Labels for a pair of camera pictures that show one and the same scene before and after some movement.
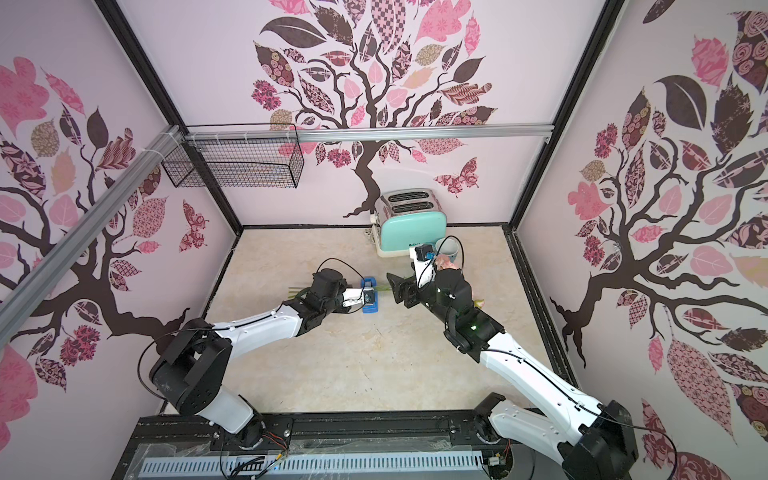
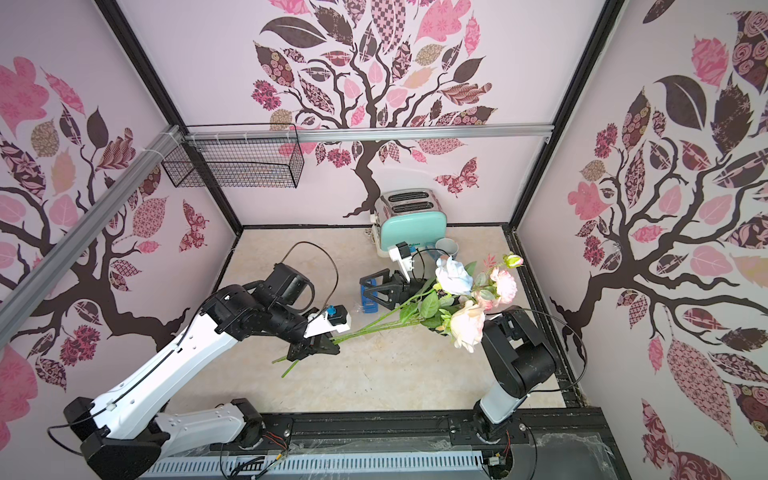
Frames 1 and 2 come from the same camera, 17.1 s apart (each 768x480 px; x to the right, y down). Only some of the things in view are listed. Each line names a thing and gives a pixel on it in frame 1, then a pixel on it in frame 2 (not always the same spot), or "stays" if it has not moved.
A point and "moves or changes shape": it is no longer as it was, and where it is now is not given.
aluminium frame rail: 18,295 stays
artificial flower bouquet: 478,303 moves or changes shape
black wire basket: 250,163 stays
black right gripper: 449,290 -> 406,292
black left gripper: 344,283 -> 311,345
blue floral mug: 447,246 stays
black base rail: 367,434 stays
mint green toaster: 404,217 stays
